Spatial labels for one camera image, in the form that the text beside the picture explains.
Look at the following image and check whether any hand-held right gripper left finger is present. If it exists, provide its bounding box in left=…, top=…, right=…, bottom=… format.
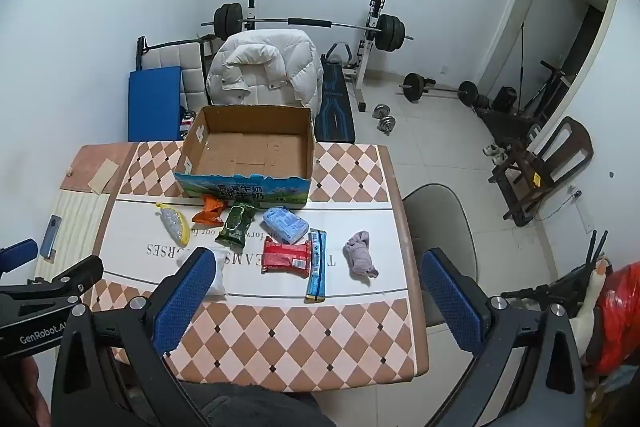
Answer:
left=51, top=247, right=218, bottom=427

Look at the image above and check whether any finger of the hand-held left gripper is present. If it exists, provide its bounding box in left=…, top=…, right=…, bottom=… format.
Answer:
left=0, top=255, right=105, bottom=304
left=0, top=238, right=39, bottom=277

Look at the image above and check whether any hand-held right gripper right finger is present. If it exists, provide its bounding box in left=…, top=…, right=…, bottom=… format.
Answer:
left=420, top=248, right=587, bottom=427

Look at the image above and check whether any white soft packet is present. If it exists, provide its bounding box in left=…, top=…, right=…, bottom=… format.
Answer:
left=176, top=247, right=228, bottom=298

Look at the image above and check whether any yellow mesh pouch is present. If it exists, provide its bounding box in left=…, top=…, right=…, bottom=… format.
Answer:
left=155, top=202, right=192, bottom=247

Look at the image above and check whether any orange snack packet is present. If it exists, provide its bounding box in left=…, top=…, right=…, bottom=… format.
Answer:
left=191, top=193, right=227, bottom=227

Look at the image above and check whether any dark green packet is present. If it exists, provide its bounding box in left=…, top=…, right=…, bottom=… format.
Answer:
left=215, top=199, right=261, bottom=248

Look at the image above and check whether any purple grey sock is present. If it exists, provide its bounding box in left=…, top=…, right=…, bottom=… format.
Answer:
left=343, top=230, right=380, bottom=279

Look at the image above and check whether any red packet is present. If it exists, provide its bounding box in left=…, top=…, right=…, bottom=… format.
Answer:
left=261, top=237, right=313, bottom=279

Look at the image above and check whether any light blue tissue pack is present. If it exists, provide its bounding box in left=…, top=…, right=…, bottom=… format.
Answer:
left=262, top=206, right=310, bottom=245

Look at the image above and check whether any long blue strip packet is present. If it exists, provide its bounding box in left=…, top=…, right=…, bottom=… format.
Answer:
left=305, top=228, right=328, bottom=304

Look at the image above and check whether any cardboard box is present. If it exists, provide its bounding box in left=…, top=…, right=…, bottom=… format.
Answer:
left=174, top=105, right=317, bottom=208

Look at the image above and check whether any blue grey phone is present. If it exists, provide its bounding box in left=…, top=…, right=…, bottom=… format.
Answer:
left=40, top=216, right=62, bottom=260

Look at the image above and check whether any cream striped mat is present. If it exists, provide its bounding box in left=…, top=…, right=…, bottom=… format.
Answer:
left=37, top=189, right=111, bottom=279

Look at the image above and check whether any grey round chair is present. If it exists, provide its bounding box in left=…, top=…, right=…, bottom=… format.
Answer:
left=402, top=184, right=478, bottom=324

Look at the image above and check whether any tan card piece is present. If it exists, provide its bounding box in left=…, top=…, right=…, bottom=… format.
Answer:
left=89, top=159, right=121, bottom=195

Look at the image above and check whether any black antenna device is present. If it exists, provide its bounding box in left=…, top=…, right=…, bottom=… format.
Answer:
left=501, top=230, right=611, bottom=313

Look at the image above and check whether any checkered tablecloth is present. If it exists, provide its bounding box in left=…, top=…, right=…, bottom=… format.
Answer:
left=95, top=141, right=417, bottom=383

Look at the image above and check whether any person's dark clothing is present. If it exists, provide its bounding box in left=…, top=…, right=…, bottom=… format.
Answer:
left=180, top=382, right=336, bottom=427

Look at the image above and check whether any white plush toy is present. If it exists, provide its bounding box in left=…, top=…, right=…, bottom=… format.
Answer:
left=570, top=257, right=613, bottom=360

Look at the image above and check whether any dark wooden chair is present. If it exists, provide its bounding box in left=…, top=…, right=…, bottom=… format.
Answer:
left=487, top=116, right=595, bottom=228

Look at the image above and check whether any red plastic bag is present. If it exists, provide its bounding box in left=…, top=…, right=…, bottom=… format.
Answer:
left=585, top=262, right=640, bottom=375

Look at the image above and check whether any blue folded mat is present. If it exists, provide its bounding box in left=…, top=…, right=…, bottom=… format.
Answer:
left=127, top=66, right=182, bottom=142

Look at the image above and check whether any black floor bench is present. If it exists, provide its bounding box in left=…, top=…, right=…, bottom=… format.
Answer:
left=475, top=94, right=541, bottom=142

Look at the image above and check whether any short floor barbell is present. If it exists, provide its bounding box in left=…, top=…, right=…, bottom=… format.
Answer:
left=399, top=73, right=481, bottom=104

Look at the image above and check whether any black exercise bar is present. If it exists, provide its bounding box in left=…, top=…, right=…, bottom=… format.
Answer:
left=136, top=36, right=211, bottom=70

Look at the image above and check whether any white puffer jacket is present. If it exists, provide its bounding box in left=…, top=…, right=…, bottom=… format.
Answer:
left=206, top=28, right=324, bottom=114

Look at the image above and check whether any barbell with black plates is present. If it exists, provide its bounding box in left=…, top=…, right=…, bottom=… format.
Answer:
left=201, top=3, right=415, bottom=52

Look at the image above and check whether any floor charger cable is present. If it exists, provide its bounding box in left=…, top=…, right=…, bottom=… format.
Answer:
left=537, top=189, right=583, bottom=220

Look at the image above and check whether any door frame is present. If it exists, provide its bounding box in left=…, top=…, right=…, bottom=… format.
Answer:
left=475, top=0, right=621, bottom=108

